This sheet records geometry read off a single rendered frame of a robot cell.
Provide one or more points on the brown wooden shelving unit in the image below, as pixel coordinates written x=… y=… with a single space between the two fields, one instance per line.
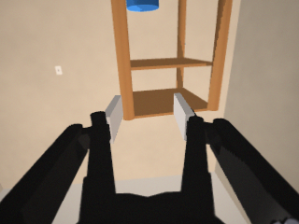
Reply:
x=154 y=103

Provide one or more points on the blue bottle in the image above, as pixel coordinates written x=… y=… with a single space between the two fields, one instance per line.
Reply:
x=142 y=5

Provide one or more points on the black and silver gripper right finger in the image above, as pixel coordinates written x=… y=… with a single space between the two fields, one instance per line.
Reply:
x=265 y=195

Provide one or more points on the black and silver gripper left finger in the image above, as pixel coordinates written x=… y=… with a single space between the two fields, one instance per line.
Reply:
x=38 y=195

